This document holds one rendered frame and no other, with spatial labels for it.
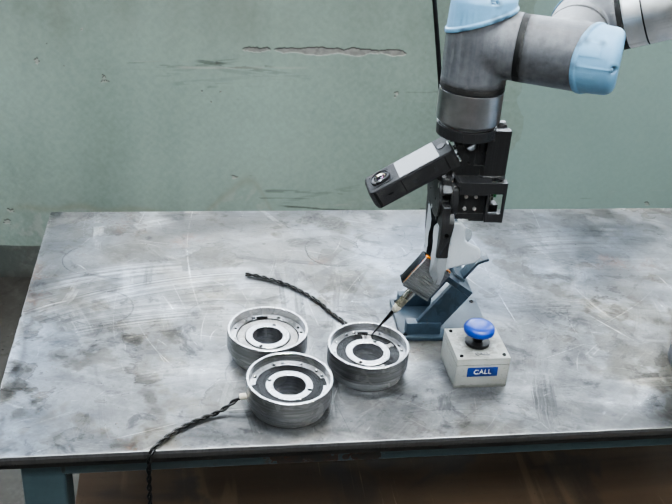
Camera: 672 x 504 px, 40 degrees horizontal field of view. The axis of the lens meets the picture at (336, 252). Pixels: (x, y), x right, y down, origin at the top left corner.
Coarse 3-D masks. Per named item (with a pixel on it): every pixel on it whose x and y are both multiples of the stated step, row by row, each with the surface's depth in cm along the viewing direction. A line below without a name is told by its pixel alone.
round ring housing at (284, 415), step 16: (288, 352) 115; (256, 368) 113; (320, 368) 114; (272, 384) 111; (288, 384) 114; (304, 384) 112; (256, 400) 108; (272, 400) 107; (320, 400) 108; (272, 416) 107; (288, 416) 107; (304, 416) 107; (320, 416) 110
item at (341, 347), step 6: (348, 336) 121; (354, 336) 121; (360, 336) 121; (372, 336) 122; (378, 336) 122; (336, 342) 120; (342, 342) 120; (348, 342) 120; (384, 342) 120; (390, 342) 121; (336, 348) 118; (342, 348) 119; (390, 348) 119; (396, 348) 120; (342, 354) 118; (390, 354) 118; (396, 354) 118; (348, 360) 116; (390, 360) 117; (396, 360) 117; (366, 366) 116; (372, 366) 116
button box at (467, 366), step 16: (448, 336) 120; (464, 336) 120; (496, 336) 120; (448, 352) 119; (464, 352) 117; (480, 352) 117; (496, 352) 117; (448, 368) 120; (464, 368) 116; (480, 368) 116; (496, 368) 117; (464, 384) 117; (480, 384) 118; (496, 384) 118
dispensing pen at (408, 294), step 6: (420, 258) 117; (414, 264) 117; (408, 270) 118; (402, 276) 118; (402, 282) 117; (402, 294) 119; (408, 294) 118; (414, 294) 118; (402, 300) 119; (408, 300) 119; (396, 306) 119; (402, 306) 119; (390, 312) 120; (396, 312) 120; (384, 318) 120
